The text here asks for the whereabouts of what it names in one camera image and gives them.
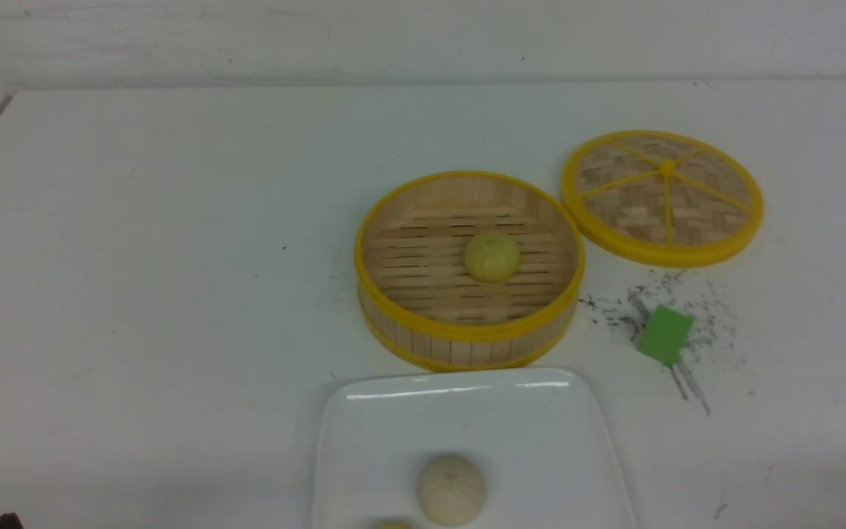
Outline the white square plate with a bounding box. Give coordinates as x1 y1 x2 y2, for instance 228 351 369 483
311 368 638 528

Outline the white steamed bun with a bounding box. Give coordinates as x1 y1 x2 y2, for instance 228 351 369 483
416 454 488 527

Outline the yellow steamed bun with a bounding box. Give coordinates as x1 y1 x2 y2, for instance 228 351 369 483
463 231 521 284

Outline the bamboo steamer basket yellow rim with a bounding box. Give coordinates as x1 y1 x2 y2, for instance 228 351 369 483
355 170 585 372

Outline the dark left gripper finger tip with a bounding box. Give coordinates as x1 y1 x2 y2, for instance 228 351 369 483
0 513 24 529

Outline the green cube block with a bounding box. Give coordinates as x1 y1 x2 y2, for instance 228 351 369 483
637 305 694 366

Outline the yellow bun at bottom edge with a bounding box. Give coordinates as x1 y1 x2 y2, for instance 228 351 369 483
373 519 414 529

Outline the bamboo steamer lid yellow rim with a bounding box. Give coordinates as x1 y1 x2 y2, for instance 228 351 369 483
560 130 764 268

